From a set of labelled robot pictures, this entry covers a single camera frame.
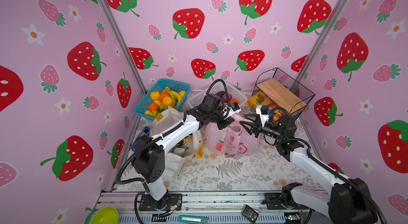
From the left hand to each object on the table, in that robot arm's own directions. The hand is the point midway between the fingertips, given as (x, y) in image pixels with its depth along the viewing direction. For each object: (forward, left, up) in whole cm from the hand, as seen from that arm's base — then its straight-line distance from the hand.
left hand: (233, 117), depth 80 cm
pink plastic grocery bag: (-10, 0, -7) cm, 12 cm away
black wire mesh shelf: (+26, -33, -5) cm, 43 cm away
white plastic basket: (+31, -5, -13) cm, 34 cm away
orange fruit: (+28, +45, -12) cm, 55 cm away
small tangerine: (+19, +51, -15) cm, 56 cm away
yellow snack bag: (+26, -21, -13) cm, 36 cm away
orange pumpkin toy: (+25, -4, -14) cm, 29 cm away
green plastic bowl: (-40, +58, -19) cm, 73 cm away
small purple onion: (+31, +2, -17) cm, 35 cm away
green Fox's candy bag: (-11, +29, -16) cm, 35 cm away
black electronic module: (-39, -6, -19) cm, 44 cm away
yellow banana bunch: (+29, +35, -15) cm, 48 cm away
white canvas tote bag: (-8, +25, -17) cm, 31 cm away
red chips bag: (+11, -29, -10) cm, 33 cm away
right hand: (-4, -3, +5) cm, 7 cm away
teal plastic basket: (+20, +56, -12) cm, 61 cm away
